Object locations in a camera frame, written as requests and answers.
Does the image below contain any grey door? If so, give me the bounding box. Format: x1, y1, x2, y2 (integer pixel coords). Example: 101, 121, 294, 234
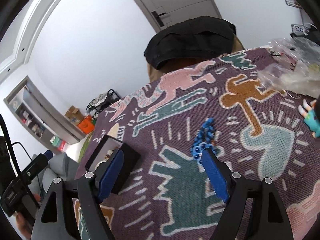
134, 0, 222, 33

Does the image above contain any black haired boy figurine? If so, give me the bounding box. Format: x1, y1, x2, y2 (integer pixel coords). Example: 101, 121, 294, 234
298, 99, 320, 138

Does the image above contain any black wire wall basket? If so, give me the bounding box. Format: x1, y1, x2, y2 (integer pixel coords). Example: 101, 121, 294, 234
284, 0, 302, 9

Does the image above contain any grey sofa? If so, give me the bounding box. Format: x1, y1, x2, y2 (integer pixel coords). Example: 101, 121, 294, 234
29, 153, 79, 198

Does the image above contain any clear plastic bag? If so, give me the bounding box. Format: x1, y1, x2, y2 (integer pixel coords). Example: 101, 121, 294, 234
257, 37, 319, 98

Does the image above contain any cardboard box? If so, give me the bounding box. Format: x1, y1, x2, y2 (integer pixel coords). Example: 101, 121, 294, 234
65, 106, 85, 126

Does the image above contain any orange paper bag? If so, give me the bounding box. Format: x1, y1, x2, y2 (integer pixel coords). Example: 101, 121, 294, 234
77, 115, 95, 134

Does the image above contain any person's left hand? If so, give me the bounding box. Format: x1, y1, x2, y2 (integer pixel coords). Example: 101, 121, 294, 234
15, 203, 33, 239

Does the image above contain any black open gift box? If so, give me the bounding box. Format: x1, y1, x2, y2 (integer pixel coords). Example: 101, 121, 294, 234
85, 135, 141, 200

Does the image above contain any patterned purple woven blanket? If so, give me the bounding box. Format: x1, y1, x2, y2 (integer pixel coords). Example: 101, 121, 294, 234
76, 48, 319, 239

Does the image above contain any black shoe rack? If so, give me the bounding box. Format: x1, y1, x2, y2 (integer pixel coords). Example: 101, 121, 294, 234
86, 89, 120, 114

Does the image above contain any blue flower bead bracelet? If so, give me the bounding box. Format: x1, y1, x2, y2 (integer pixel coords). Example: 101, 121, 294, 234
190, 117, 218, 165

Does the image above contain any black jacket on chair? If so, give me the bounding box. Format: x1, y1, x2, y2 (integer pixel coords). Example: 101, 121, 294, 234
144, 16, 236, 70

